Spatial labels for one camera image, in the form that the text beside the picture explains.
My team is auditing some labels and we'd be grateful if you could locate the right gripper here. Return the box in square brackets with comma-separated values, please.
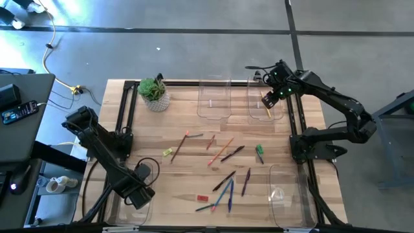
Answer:
[261, 84, 289, 110]

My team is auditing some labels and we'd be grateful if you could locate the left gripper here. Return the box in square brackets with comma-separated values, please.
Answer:
[121, 177, 156, 210]

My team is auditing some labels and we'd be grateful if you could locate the yellow pencil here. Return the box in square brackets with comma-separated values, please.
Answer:
[260, 91, 272, 118]

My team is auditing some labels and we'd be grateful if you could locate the dark green marker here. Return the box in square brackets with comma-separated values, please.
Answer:
[195, 203, 215, 213]

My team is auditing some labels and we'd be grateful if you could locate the brown pencil with orange eraser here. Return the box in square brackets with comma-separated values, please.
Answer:
[169, 130, 190, 164]

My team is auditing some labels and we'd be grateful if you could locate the black pen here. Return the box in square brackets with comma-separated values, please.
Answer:
[212, 170, 237, 192]
[220, 145, 246, 163]

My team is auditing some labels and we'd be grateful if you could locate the blue pencil with pink eraser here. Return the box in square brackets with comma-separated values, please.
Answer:
[210, 178, 234, 213]

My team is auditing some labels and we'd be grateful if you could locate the bright blue pen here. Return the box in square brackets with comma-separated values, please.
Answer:
[227, 179, 235, 214]

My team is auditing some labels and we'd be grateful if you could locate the purple pen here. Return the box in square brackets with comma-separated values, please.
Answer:
[241, 167, 252, 197]

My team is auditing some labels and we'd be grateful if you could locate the clear plastic bin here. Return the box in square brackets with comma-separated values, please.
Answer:
[105, 160, 155, 227]
[196, 77, 232, 121]
[268, 163, 318, 229]
[246, 76, 285, 126]

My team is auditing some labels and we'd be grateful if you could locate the white crumpled object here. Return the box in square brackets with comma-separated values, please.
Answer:
[57, 175, 79, 189]

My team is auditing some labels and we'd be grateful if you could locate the grey shelf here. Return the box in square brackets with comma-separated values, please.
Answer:
[32, 161, 83, 227]

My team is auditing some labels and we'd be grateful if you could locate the white mug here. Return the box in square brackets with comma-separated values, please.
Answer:
[45, 179, 68, 194]

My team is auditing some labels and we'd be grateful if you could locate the succulent in patterned white pot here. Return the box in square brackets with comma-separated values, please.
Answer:
[137, 73, 171, 113]

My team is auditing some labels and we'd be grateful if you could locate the black computer mouse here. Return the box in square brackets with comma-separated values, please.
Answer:
[8, 164, 32, 195]

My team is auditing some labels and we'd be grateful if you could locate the dark grey desk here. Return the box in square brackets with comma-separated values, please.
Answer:
[0, 72, 56, 164]

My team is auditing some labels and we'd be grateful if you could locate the grey metal cart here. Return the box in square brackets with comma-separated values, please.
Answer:
[371, 89, 414, 189]

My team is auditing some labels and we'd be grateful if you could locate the black box device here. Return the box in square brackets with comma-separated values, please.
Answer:
[0, 83, 22, 111]

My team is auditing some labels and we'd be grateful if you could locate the person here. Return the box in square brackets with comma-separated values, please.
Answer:
[0, 0, 46, 30]

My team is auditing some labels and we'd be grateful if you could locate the black left camera cable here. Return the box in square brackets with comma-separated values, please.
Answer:
[134, 157, 162, 189]

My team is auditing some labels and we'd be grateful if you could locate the black camera cable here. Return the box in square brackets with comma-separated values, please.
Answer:
[134, 157, 162, 189]
[245, 63, 276, 71]

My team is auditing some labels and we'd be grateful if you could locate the black right camera cable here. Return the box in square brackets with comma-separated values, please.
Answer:
[245, 63, 276, 71]

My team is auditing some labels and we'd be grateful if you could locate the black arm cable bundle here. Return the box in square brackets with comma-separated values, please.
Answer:
[307, 181, 343, 226]
[81, 158, 114, 223]

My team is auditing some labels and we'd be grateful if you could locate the black floor cable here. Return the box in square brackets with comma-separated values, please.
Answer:
[47, 86, 103, 111]

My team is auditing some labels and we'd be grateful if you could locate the yellow extension cable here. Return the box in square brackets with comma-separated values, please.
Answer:
[38, 0, 83, 95]

